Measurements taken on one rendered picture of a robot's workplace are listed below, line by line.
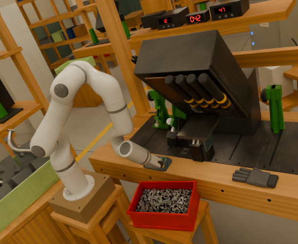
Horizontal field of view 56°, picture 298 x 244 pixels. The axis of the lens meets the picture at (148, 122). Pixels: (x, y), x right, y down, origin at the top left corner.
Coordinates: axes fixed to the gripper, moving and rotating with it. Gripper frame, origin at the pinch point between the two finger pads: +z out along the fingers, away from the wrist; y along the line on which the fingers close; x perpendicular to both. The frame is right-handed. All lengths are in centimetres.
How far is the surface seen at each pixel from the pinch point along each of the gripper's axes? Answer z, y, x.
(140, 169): 4.3, -15.0, -4.0
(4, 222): -24, -85, -56
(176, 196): -2.1, 15.6, -14.8
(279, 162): 16, 57, 13
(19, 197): -20, -85, -39
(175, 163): 8.6, 4.7, 3.5
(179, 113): -1.8, 6.0, 29.9
